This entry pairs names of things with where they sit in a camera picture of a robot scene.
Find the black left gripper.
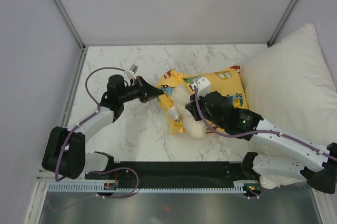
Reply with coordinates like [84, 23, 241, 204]
[118, 75, 163, 103]

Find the yellow cartoon-print pillowcase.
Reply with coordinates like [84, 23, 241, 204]
[157, 66, 249, 135]

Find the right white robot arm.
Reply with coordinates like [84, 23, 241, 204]
[185, 91, 336, 194]

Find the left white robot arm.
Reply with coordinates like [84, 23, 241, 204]
[42, 74, 164, 181]

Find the large white pillow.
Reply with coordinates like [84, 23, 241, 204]
[240, 24, 336, 189]

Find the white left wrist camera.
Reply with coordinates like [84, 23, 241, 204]
[125, 64, 138, 80]

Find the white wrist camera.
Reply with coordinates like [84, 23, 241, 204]
[190, 76, 211, 96]
[125, 64, 138, 80]

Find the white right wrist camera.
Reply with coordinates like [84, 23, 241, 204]
[190, 76, 211, 96]

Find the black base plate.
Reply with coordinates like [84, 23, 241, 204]
[84, 160, 257, 189]

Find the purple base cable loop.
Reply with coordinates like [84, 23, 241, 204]
[89, 167, 140, 199]

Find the left aluminium frame post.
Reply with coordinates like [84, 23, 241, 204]
[52, 0, 86, 51]

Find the aluminium frame post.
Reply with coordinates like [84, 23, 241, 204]
[266, 0, 300, 47]
[52, 0, 86, 51]

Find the white slotted cable duct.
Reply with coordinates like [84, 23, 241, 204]
[47, 182, 261, 193]

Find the right aluminium frame post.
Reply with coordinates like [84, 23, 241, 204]
[266, 0, 300, 47]

